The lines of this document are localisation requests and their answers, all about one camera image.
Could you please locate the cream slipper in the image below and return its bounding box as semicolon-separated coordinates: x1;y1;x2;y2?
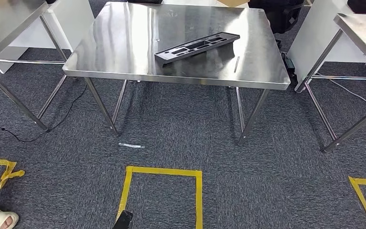
0;207;20;229

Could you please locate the black controller cable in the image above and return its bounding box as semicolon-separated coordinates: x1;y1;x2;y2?
0;83;87;143

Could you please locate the white panel desk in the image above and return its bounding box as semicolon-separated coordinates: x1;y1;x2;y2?
287;0;366;93
0;0;95;74

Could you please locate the black perforated plastic panel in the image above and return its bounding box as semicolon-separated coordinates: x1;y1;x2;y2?
154;32;241;66

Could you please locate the black power adapter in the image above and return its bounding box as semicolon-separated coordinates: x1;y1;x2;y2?
284;58;296;73

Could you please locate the white table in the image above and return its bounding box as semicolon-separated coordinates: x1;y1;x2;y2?
162;0;218;6

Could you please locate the white floor cable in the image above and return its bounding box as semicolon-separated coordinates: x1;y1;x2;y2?
315;73;366;110

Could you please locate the yellow floor tape square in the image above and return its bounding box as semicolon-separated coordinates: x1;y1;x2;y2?
116;166;203;229

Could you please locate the stainless steel workbench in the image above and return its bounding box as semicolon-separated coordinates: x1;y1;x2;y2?
62;1;292;146

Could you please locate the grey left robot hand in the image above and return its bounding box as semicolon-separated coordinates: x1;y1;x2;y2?
112;210;134;229

